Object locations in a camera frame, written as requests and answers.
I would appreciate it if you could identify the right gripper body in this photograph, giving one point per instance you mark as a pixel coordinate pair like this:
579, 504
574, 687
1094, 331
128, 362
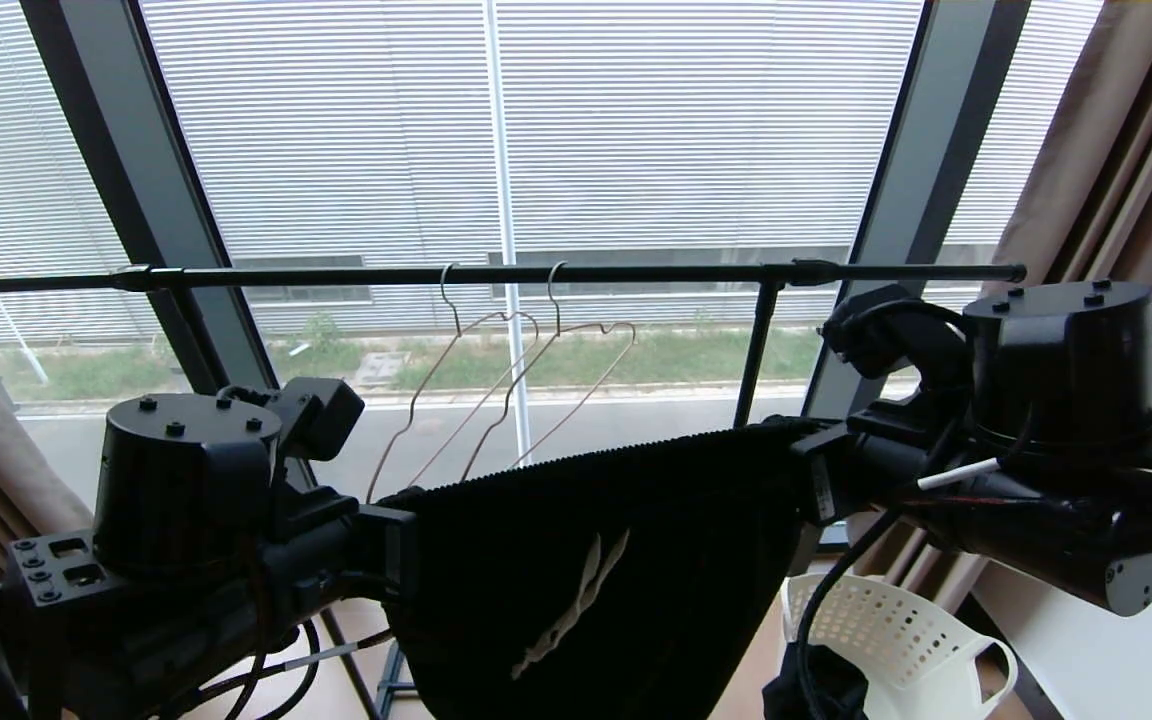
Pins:
1036, 530

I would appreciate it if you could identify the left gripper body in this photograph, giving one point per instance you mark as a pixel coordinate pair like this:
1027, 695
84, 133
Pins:
336, 550

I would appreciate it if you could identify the black shorts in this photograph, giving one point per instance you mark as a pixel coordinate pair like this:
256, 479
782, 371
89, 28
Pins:
586, 520

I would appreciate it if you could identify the pink clothes hanger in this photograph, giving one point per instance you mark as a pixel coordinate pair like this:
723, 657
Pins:
457, 325
557, 325

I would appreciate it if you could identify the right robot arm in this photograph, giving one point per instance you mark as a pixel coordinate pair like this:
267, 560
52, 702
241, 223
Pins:
1056, 370

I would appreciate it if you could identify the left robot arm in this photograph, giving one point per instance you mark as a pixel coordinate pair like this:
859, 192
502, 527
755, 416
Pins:
186, 480

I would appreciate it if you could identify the white laundry basket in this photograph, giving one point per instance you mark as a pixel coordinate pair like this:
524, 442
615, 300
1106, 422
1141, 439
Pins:
896, 630

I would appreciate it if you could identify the heap of clothes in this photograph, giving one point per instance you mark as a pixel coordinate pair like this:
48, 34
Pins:
826, 690

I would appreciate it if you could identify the black clothes rack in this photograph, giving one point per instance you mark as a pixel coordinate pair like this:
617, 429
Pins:
636, 273

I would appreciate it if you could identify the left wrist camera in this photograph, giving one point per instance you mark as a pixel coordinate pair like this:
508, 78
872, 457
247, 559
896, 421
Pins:
326, 415

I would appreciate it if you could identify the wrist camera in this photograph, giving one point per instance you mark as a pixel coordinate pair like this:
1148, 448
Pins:
866, 335
326, 415

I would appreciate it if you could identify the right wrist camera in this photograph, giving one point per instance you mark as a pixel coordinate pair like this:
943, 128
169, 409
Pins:
866, 335

